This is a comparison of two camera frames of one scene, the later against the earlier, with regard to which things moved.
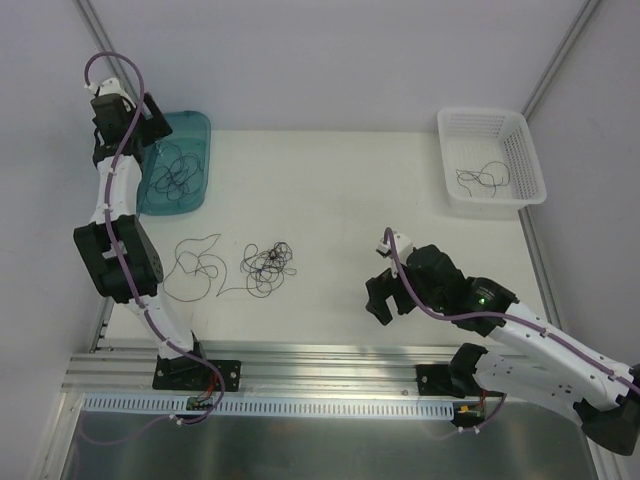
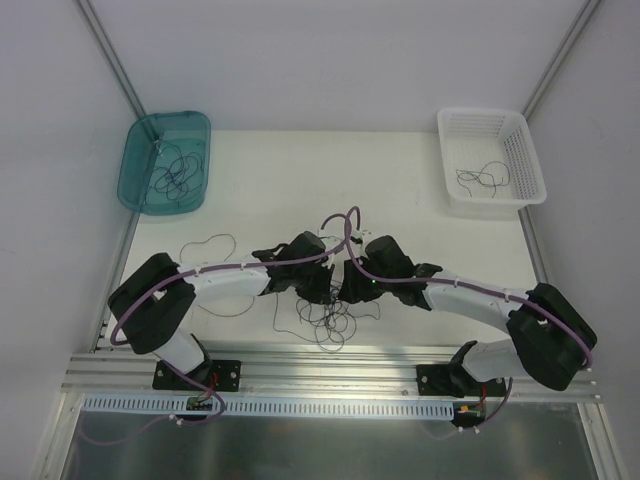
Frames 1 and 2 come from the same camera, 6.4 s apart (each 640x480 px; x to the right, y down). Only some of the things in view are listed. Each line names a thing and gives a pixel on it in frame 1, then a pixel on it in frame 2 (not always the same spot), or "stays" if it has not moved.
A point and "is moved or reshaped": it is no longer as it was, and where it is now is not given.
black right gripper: x=392 y=288 → x=353 y=288
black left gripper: x=156 y=123 → x=320 y=285
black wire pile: x=266 y=269 is moved or reshaped
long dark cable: x=198 y=256 is moved or reshaped
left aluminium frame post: x=116 y=63 stays
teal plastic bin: x=175 y=175 stays
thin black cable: x=174 y=178 stays
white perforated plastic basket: x=490 y=161 stays
